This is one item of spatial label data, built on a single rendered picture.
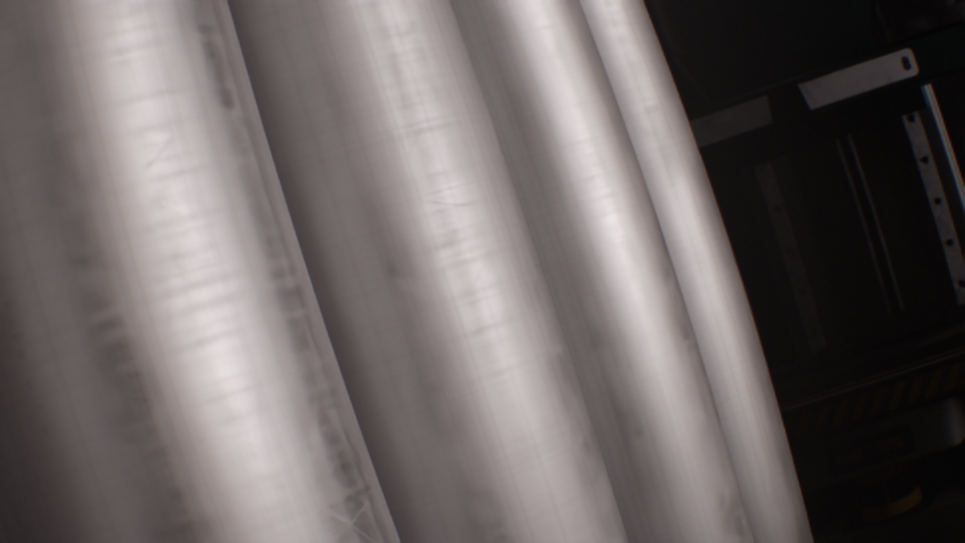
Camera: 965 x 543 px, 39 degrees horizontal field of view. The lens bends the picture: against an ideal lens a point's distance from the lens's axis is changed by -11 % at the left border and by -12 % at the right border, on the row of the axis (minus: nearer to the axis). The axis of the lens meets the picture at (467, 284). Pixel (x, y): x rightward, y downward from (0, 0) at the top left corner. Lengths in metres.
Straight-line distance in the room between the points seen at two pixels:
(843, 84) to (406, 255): 1.24
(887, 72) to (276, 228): 1.43
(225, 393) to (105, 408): 0.04
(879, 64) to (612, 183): 0.90
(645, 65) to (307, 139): 0.63
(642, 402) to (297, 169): 0.38
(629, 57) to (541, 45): 0.28
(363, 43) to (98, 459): 0.32
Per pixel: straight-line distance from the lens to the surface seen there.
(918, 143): 2.09
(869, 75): 1.89
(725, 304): 1.31
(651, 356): 1.03
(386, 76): 0.73
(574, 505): 0.75
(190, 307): 0.48
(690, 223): 1.30
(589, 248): 1.02
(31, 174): 0.48
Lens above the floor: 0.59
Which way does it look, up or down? level
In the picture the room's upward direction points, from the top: 18 degrees counter-clockwise
